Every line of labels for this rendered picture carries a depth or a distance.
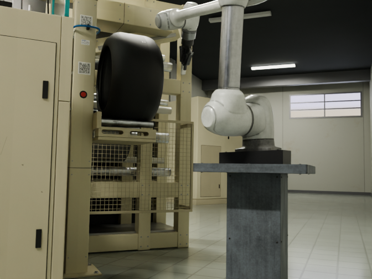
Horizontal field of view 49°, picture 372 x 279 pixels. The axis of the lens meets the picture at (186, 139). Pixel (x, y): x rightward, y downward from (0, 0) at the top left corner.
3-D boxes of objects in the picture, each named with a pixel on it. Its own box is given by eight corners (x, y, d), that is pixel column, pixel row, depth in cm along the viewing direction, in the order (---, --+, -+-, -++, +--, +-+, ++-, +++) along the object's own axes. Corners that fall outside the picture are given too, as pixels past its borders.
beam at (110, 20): (90, 17, 276) (91, -5, 277) (83, 29, 299) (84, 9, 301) (174, 31, 302) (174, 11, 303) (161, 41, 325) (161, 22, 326)
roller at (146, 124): (99, 124, 241) (99, 116, 241) (97, 125, 245) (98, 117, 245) (155, 128, 255) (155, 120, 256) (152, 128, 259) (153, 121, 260)
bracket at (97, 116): (96, 128, 236) (97, 110, 237) (83, 133, 272) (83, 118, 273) (102, 128, 238) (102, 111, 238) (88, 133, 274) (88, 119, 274)
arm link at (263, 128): (282, 138, 199) (279, 94, 200) (254, 138, 189) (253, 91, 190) (257, 140, 212) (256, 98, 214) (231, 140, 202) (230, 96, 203)
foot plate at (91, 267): (53, 279, 226) (53, 275, 226) (48, 268, 250) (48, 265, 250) (102, 275, 237) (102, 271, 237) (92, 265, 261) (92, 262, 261)
